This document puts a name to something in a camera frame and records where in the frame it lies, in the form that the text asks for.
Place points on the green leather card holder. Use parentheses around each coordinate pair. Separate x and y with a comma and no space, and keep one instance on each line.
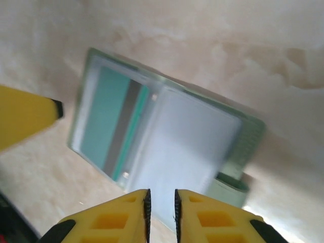
(182,131)

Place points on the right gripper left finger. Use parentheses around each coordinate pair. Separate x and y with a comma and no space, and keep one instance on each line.
(108,222)

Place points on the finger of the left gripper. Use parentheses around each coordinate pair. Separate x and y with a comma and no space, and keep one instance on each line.
(22,114)

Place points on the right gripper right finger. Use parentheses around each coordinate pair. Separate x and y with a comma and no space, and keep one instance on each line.
(220,222)

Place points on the teal card with grey stripe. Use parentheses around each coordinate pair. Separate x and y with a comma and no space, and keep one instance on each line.
(106,114)

